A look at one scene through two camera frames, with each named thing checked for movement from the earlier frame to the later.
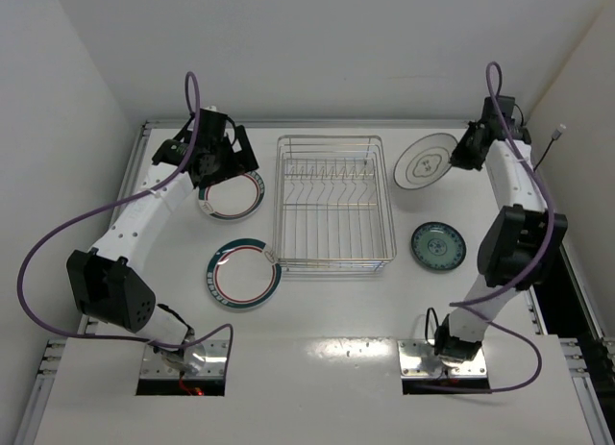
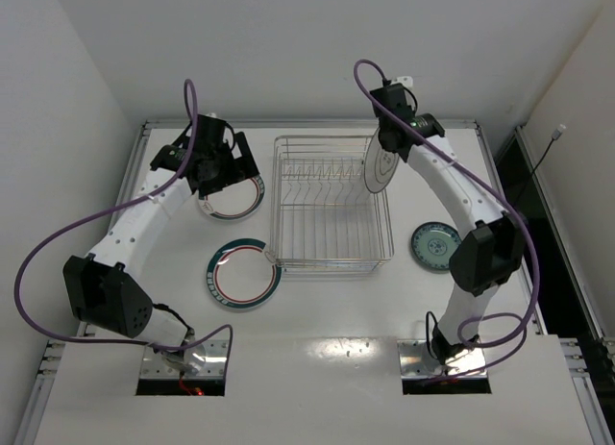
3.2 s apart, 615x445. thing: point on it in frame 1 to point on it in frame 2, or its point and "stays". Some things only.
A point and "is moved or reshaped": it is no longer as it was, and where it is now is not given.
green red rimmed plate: (233, 198) stays
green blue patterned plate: (438, 245) stays
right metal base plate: (418, 358) stays
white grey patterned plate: (425, 160) is moved or reshaped
